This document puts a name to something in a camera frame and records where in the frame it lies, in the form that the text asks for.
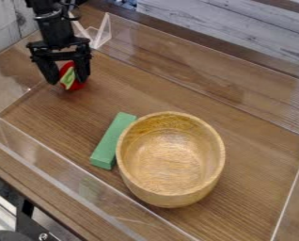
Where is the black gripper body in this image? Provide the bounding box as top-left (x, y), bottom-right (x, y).
top-left (27, 37), bottom-right (92, 62)

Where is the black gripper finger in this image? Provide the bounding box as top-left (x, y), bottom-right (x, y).
top-left (75, 54), bottom-right (91, 83)
top-left (35, 58), bottom-right (59, 85)

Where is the red plush strawberry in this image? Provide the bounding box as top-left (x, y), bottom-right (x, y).
top-left (59, 61), bottom-right (85, 91)

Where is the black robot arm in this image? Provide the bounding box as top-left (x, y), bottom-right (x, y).
top-left (25, 0), bottom-right (92, 85)

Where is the green rectangular block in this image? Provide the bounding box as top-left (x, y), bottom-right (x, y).
top-left (91, 112), bottom-right (137, 170)

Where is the wooden bowl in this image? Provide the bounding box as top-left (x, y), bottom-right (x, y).
top-left (116, 111), bottom-right (226, 208)

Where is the clear acrylic corner bracket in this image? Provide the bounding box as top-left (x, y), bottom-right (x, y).
top-left (73, 13), bottom-right (112, 50)

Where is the black table leg bracket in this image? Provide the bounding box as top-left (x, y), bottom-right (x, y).
top-left (15, 200), bottom-right (60, 241)

